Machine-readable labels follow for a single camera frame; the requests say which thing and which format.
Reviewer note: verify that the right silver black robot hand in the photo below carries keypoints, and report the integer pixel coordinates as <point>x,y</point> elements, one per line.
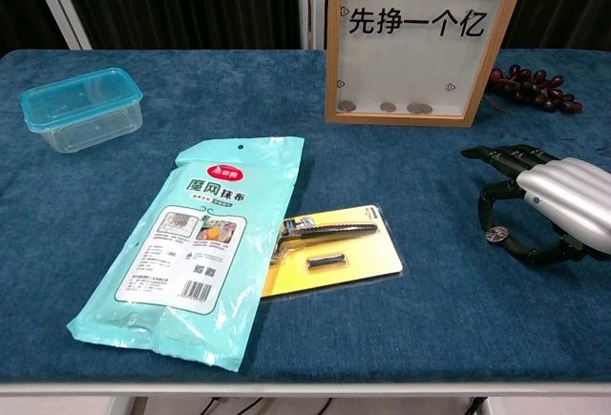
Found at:
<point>573,195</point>

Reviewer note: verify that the silver coin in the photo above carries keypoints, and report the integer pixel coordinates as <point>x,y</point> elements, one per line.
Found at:
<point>496,234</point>

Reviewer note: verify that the wooden frame money box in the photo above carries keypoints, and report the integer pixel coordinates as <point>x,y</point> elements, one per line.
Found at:
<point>406,67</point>

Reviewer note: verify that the dark red grape bunch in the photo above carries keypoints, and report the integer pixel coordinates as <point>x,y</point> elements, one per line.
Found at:
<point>530,86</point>

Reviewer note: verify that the blue tablecloth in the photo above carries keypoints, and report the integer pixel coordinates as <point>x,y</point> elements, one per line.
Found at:
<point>429,315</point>

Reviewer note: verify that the black pleated partition panel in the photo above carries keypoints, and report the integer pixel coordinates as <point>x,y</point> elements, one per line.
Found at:
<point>573,5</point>
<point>19,5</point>
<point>191,0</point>

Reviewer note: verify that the yellow razor blister card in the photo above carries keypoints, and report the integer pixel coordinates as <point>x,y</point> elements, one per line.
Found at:
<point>363,257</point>

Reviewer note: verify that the black razor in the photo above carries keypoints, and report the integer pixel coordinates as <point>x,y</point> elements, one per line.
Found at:
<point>334,233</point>

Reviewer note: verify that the black razor blade cartridge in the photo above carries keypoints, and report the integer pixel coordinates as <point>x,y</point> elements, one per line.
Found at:
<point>326,262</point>

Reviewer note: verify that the teal cleaning cloth package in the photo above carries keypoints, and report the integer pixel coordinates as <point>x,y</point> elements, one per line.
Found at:
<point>200,224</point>

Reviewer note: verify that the clear container with teal lid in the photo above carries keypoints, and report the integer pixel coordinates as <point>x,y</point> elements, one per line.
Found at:
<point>81,109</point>

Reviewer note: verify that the white partition frame post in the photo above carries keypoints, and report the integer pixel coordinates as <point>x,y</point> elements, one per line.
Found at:
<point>64,5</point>
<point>315,5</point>

